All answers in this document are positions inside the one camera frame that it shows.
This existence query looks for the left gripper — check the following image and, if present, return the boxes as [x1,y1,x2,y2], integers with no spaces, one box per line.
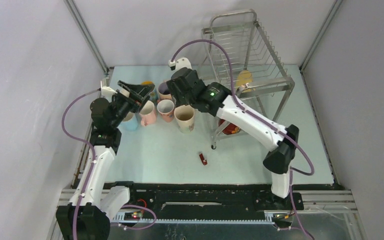
[110,81,155,129]

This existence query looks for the blue patterned mug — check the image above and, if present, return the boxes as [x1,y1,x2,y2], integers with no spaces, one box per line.
[141,81,158,104]

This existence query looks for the pink mug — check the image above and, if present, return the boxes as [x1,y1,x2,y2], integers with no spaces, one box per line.
[139,100,157,127]

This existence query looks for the pale pink cup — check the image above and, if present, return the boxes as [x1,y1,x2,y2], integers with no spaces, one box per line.
[157,82,173,101]

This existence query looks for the light blue mug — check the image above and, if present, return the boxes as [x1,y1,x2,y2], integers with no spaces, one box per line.
[120,112,139,131]

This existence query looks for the beige cup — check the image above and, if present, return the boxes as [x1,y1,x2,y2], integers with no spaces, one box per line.
[174,105,195,133]

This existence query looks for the salmon pink cup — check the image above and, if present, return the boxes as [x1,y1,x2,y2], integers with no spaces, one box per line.
[156,99,175,123]

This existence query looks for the orange yellow cup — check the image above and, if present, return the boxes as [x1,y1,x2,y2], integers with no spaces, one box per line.
[235,70,254,90]

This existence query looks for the dark red mug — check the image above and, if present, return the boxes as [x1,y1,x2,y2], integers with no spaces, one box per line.
[222,123,241,135]

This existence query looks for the metal dish rack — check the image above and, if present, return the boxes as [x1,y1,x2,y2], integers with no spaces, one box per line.
[198,8,296,151]

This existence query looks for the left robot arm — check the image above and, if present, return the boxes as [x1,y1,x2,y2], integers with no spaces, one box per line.
[55,80,155,240]

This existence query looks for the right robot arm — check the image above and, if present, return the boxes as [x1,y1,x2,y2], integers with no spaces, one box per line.
[166,67,299,209]

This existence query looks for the small red broken piece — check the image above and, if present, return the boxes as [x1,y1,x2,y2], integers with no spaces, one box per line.
[198,152,208,166]

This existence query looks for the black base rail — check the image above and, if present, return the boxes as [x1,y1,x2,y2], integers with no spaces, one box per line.
[103,181,344,221]

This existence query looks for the aluminium frame post left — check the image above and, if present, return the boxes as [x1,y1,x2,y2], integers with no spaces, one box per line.
[63,0,110,75]

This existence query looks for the aluminium frame post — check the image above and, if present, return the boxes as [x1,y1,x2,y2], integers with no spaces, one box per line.
[63,0,110,75]
[299,0,345,72]

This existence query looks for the aluminium frame post right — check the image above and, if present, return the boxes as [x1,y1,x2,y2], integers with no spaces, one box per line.
[299,0,345,72]

